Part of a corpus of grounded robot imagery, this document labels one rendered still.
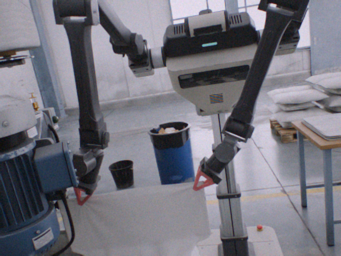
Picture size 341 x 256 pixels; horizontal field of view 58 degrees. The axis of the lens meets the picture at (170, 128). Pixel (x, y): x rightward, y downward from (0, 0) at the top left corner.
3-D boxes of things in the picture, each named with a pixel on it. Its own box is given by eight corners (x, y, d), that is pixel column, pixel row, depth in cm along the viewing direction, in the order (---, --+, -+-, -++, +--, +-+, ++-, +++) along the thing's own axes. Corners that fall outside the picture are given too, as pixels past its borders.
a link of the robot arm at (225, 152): (256, 126, 94) (229, 116, 96) (253, 129, 83) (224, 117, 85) (240, 161, 96) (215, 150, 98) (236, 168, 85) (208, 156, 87)
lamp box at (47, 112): (59, 129, 120) (53, 106, 118) (54, 132, 116) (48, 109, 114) (41, 131, 121) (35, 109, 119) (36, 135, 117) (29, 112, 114)
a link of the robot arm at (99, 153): (108, 149, 99) (93, 142, 100) (98, 155, 93) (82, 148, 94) (102, 167, 101) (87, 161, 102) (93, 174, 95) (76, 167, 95)
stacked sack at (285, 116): (319, 112, 433) (319, 103, 430) (333, 119, 392) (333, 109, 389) (272, 118, 441) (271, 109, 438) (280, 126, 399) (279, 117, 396)
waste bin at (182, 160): (199, 170, 372) (191, 119, 355) (199, 189, 322) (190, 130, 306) (160, 174, 377) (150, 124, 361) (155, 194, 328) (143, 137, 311)
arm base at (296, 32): (271, 19, 122) (276, 45, 119) (274, 6, 115) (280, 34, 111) (294, 14, 121) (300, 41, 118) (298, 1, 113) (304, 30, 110)
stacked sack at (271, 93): (312, 91, 465) (311, 83, 462) (320, 95, 424) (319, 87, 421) (267, 96, 479) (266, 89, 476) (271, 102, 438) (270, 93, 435)
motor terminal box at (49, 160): (79, 181, 78) (68, 138, 75) (83, 197, 68) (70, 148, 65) (45, 191, 75) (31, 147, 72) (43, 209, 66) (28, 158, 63)
